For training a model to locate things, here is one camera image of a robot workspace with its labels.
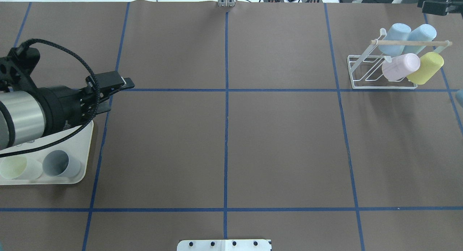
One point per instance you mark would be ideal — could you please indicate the grey plastic cup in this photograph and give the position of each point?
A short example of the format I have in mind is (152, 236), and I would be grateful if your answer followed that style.
(59, 163)

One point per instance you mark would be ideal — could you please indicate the pink plastic cup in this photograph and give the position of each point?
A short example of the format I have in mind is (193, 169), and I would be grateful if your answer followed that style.
(400, 66)

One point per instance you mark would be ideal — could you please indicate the cream plastic tray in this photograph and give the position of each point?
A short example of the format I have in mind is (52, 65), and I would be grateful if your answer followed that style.
(78, 146)

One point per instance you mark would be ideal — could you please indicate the pale yellow plastic cup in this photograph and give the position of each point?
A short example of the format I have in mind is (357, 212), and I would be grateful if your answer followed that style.
(21, 168)

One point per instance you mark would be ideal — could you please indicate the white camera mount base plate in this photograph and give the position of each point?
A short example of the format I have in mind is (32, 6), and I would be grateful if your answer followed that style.
(225, 245)

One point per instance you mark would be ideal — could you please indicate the white wire cup rack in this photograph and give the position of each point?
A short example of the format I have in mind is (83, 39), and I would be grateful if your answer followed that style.
(364, 68)

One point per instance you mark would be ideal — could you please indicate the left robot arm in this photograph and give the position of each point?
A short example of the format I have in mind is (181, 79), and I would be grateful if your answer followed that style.
(30, 115)

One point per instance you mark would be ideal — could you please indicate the light blue plastic cup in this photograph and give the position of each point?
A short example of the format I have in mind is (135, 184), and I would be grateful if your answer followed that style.
(397, 32)

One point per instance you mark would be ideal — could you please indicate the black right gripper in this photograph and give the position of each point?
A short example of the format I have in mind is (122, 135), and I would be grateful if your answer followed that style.
(442, 5)

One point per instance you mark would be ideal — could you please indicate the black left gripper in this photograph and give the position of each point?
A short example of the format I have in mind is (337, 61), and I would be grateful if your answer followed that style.
(62, 105)

